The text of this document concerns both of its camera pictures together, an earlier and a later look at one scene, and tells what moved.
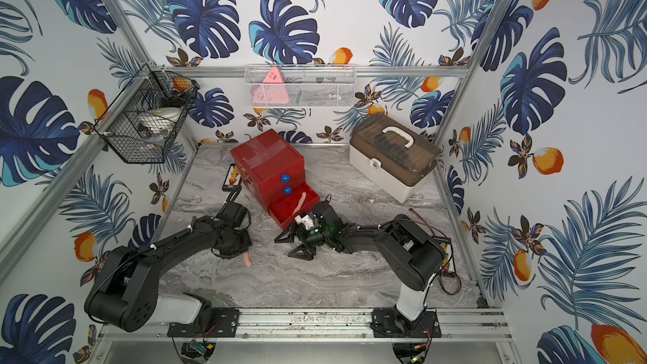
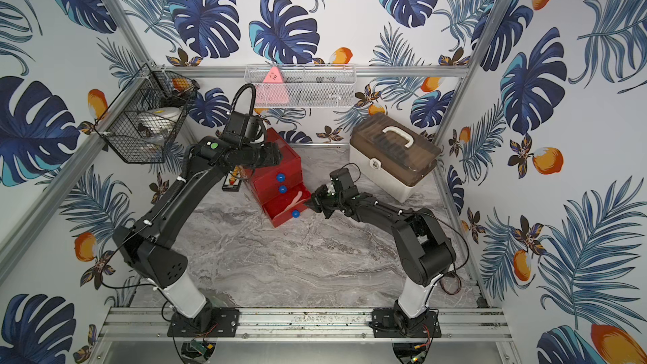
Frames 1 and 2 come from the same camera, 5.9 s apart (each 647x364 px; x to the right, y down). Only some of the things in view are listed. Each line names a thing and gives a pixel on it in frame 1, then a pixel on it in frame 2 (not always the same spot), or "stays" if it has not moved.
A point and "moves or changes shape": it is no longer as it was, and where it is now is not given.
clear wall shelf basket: x=302 y=86 stays
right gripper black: x=291 y=238 to x=315 y=201
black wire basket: x=148 y=115 stays
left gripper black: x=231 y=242 to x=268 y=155
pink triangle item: x=272 y=92 stays
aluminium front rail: x=478 y=323 stays
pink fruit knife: x=301 y=202 moves or changes shape
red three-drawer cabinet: x=275 y=166 stays
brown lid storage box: x=391 y=156 stays
